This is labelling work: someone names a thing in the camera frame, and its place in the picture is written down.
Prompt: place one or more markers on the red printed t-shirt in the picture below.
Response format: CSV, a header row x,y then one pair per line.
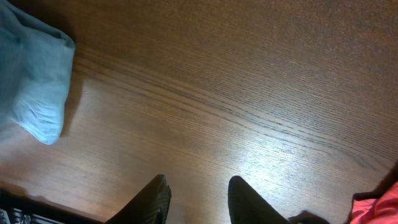
x,y
382,210

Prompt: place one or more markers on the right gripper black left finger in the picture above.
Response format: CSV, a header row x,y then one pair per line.
x,y
150,206

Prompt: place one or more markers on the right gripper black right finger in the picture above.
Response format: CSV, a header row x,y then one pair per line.
x,y
247,206

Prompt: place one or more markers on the light grey t-shirt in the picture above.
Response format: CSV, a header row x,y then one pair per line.
x,y
36,68

